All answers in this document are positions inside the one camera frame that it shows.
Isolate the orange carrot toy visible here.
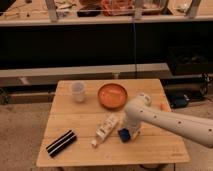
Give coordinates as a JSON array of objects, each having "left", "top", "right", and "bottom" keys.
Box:
[{"left": 160, "top": 103, "right": 170, "bottom": 112}]

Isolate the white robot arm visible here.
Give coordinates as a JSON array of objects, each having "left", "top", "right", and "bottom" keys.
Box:
[{"left": 118, "top": 93, "right": 213, "bottom": 148}]

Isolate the black cable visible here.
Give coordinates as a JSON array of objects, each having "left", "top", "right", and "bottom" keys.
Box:
[{"left": 132, "top": 18, "right": 138, "bottom": 80}]

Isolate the wooden table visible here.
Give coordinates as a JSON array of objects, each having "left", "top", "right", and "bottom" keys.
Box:
[{"left": 36, "top": 80, "right": 189, "bottom": 167}]

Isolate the black bin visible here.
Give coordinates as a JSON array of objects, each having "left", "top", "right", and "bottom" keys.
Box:
[{"left": 167, "top": 46, "right": 213, "bottom": 75}]

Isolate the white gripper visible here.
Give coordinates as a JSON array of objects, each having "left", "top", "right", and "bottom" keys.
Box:
[{"left": 118, "top": 114, "right": 141, "bottom": 143}]

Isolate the clear plastic cup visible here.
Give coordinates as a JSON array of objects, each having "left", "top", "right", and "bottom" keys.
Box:
[{"left": 69, "top": 81, "right": 86, "bottom": 103}]

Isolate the orange bowl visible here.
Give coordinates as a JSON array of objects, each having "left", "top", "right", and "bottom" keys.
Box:
[{"left": 97, "top": 83, "right": 128, "bottom": 109}]

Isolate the white plastic bottle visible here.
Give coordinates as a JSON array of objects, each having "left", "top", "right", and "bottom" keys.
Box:
[{"left": 91, "top": 114, "right": 119, "bottom": 148}]

